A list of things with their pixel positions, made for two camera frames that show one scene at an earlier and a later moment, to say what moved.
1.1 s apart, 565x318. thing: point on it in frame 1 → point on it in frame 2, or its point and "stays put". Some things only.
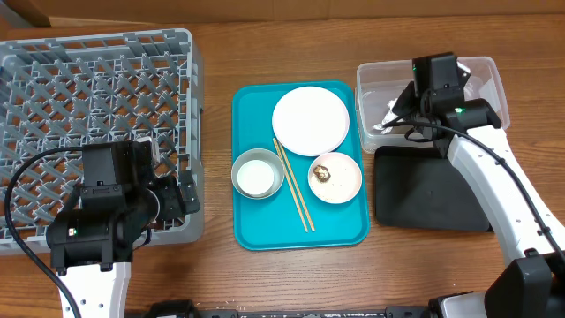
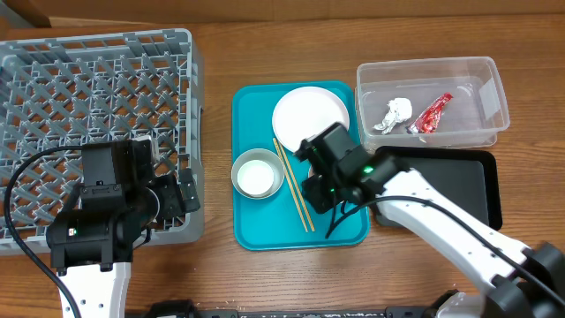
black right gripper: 404,102 → 315,194
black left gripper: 168,186 stays put
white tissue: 389,116 stays put
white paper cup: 255,177 stays put
